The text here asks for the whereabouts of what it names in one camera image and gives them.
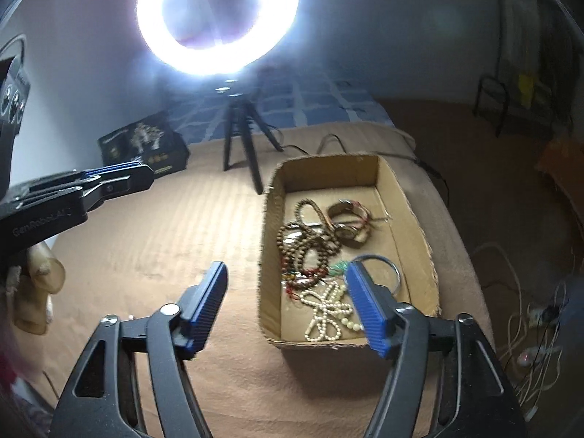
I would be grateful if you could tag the cardboard box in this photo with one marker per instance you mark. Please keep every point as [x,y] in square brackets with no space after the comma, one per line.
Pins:
[328,173]

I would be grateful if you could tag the white power strip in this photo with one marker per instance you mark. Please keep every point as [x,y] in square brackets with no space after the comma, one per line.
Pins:
[543,312]

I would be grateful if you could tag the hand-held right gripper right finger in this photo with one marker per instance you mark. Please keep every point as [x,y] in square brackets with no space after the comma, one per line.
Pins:
[367,310]

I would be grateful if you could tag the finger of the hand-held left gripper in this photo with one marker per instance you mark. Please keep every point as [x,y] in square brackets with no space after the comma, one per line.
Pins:
[109,169]
[118,187]

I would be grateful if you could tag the person's left hand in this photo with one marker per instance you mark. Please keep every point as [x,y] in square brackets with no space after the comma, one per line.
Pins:
[43,273]

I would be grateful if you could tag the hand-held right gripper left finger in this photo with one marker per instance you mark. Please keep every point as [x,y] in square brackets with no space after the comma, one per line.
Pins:
[205,310]

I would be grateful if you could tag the black tripod stand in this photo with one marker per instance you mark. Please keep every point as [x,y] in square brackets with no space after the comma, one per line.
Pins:
[253,164]

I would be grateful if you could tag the blue patterned blanket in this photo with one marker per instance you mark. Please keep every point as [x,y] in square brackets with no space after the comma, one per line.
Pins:
[310,100]

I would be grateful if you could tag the black clothes rack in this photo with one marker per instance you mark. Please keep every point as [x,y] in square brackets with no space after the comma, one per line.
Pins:
[481,96]

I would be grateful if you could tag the black snack bag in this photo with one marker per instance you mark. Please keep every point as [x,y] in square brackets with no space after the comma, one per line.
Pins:
[137,141]

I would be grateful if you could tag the yellow box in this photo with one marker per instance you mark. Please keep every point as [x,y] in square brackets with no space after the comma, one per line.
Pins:
[527,86]

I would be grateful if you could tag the silver metal bangle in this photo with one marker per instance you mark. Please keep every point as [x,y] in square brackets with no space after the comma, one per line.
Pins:
[397,273]

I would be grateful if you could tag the green jade pendant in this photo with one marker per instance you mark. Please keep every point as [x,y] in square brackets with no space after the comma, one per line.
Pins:
[340,268]

